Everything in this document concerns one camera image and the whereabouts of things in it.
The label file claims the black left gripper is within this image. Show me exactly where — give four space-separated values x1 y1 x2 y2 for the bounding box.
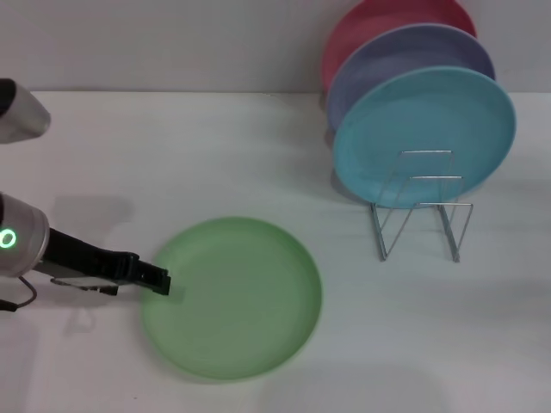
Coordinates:
41 226 172 297

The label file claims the purple plate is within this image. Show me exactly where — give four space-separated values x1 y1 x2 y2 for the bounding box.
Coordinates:
325 23 496 133

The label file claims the red plate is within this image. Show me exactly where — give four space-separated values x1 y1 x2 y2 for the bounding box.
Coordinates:
320 0 478 94

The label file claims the light blue plate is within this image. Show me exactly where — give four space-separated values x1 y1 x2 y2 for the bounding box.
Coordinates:
331 65 517 211

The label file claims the metal wire plate rack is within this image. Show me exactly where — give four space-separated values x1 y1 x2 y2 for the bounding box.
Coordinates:
369 149 474 262

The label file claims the green plate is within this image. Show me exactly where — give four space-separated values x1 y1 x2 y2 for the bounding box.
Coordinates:
140 216 324 382

